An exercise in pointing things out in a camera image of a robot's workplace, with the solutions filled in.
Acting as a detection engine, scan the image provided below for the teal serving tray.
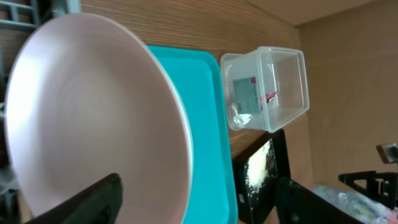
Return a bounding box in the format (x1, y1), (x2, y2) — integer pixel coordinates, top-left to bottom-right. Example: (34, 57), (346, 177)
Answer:
(149, 45), (238, 224)

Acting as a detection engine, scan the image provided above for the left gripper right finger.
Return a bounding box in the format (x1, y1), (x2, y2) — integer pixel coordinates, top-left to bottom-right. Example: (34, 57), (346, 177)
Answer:
(274, 177), (359, 224)

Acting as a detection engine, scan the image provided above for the white tissue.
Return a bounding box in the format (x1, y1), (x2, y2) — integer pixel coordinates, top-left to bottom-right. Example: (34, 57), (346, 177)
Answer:
(230, 103), (252, 129)

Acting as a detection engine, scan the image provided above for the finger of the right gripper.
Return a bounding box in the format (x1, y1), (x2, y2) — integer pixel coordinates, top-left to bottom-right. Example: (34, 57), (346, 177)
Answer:
(338, 171), (397, 209)

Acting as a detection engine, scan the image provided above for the large white plate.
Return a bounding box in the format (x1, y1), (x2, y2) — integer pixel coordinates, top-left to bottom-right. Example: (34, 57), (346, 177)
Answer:
(5, 13), (193, 223)

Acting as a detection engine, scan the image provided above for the pile of white rice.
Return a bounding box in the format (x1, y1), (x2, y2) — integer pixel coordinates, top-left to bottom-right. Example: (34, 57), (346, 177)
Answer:
(244, 140), (275, 198)

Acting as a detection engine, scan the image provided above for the clear plastic bin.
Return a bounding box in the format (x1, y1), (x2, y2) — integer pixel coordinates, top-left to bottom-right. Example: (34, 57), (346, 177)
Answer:
(220, 47), (310, 133)

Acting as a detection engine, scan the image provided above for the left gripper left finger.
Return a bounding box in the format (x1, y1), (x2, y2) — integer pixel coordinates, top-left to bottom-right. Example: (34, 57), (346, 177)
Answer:
(27, 173), (123, 224)

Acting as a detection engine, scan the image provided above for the grey plastic dish rack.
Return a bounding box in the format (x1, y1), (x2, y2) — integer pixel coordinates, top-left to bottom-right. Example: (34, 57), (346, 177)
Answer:
(1, 0), (81, 32)

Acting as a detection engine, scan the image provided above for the black tray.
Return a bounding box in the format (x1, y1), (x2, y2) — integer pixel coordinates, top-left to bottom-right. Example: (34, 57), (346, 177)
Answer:
(233, 129), (290, 223)

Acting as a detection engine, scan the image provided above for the red snack wrapper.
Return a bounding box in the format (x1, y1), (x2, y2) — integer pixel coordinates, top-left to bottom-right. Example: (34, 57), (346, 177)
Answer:
(258, 91), (277, 110)

